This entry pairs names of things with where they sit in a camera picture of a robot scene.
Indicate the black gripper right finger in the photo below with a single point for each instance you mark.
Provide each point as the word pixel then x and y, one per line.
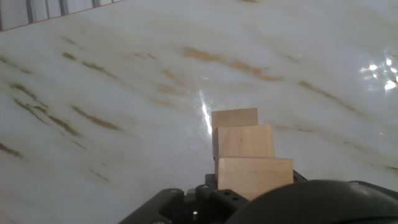
pixel 299 176

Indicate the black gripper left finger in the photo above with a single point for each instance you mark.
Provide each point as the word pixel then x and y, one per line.
pixel 192 205

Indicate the large wooden cube block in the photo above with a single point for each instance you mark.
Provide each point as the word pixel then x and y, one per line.
pixel 244 141
pixel 253 175
pixel 234 117

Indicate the marble pattern board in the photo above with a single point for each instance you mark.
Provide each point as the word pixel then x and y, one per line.
pixel 109 109

